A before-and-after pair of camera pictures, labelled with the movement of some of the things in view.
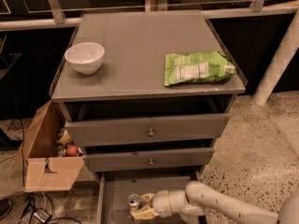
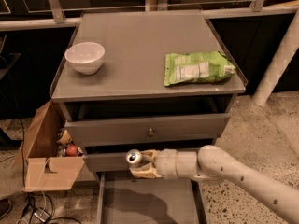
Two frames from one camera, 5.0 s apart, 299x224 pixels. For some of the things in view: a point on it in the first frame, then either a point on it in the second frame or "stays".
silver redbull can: [134, 203] → [134, 158]
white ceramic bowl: [86, 57] stays
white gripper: [161, 200] → [165, 163]
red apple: [71, 150] stays
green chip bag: [196, 67] stays
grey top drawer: [191, 127] stays
